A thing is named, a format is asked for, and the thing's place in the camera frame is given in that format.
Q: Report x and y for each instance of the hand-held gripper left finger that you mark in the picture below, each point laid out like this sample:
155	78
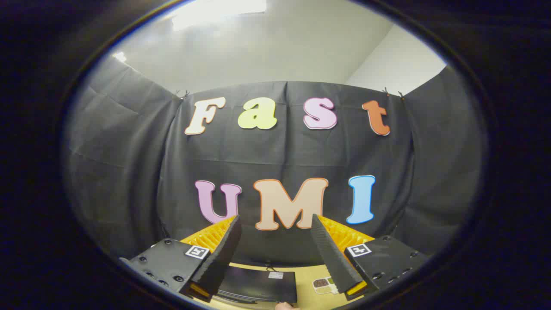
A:
224	254

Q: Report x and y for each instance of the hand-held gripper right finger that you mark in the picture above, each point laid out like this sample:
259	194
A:
331	254

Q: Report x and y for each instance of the black toaster oven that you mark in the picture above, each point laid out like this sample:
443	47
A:
258	282

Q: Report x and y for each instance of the small white condiment dish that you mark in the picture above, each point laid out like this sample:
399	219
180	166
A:
323	285

